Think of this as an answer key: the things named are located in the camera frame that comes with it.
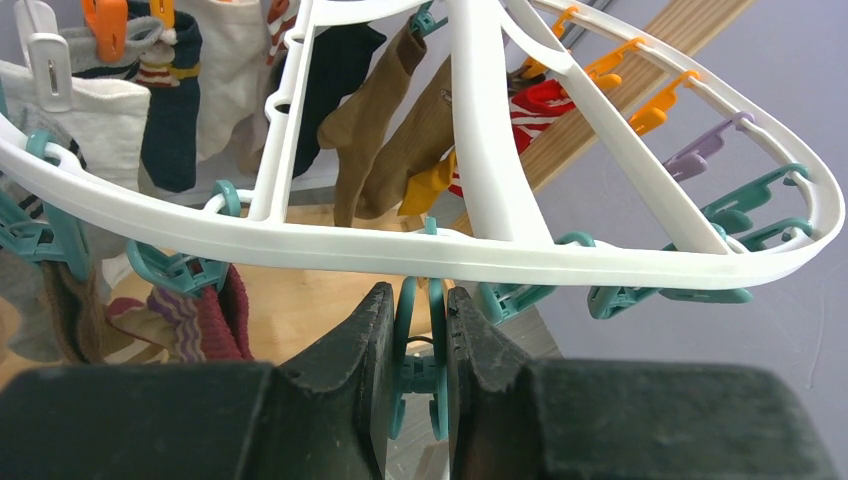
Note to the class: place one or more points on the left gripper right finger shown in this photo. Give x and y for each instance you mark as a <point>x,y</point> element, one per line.
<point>513,416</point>

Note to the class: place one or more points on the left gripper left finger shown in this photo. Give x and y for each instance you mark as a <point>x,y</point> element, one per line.
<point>323,414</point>

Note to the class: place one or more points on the teal clothes clip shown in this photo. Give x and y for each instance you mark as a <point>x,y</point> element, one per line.
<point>424,375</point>

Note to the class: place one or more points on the beige maroon-toe sock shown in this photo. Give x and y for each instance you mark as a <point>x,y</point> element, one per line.
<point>210,327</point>

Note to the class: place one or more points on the white oval clip hanger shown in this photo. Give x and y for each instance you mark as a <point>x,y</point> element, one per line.
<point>510,241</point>

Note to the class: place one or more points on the wooden hanger stand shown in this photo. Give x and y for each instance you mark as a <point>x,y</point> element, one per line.
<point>305,309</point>

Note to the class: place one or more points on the brown striped hanging sock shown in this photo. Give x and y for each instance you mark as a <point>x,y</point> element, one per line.
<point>79,318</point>

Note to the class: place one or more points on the red white striped sock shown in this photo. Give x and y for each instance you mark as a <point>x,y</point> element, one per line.
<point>535,108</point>

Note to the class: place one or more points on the black hanging sock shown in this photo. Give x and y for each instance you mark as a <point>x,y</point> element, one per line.
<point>339,64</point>

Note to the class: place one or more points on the grey white hanging sock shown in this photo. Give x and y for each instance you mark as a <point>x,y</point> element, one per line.
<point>104,128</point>

